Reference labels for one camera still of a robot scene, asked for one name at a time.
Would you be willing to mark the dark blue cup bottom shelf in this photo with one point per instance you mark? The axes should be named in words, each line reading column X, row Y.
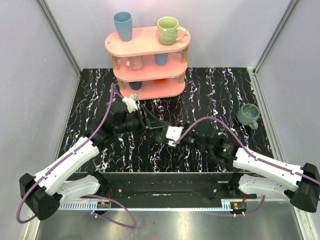
column 135, row 85

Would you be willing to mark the pink glass mug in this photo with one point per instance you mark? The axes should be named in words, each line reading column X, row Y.
column 135, row 63

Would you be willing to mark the grey pipe tee fitting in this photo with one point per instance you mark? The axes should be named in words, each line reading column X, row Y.
column 161, row 135

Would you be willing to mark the teal ceramic mug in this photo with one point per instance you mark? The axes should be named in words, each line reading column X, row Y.
column 248, row 115

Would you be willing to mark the blue cup middle shelf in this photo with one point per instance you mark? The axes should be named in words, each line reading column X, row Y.
column 161, row 58

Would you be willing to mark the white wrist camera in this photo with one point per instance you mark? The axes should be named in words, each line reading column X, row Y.
column 173, row 133
column 131, row 102

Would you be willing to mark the light green mug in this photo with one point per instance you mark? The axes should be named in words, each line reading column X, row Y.
column 169, row 31

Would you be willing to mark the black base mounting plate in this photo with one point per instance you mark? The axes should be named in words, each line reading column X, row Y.
column 164, row 190

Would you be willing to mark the orange bowl bottom shelf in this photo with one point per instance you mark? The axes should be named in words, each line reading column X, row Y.
column 163, row 80

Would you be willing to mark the tall blue tumbler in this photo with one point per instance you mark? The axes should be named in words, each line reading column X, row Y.
column 124, row 26

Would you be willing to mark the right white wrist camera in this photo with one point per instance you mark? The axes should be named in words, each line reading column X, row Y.
column 173, row 133

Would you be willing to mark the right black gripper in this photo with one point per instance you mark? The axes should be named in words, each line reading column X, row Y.
column 181, row 124

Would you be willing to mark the pink three-tier shelf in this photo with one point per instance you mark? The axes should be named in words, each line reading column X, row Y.
column 145, row 43

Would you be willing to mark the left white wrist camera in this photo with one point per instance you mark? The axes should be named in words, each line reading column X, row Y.
column 131, row 102

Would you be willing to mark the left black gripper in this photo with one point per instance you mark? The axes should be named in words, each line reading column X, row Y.
column 144, row 117

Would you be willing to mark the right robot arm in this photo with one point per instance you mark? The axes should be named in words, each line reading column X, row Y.
column 300, row 185

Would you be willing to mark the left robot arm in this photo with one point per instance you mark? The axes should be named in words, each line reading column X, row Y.
column 45, row 191

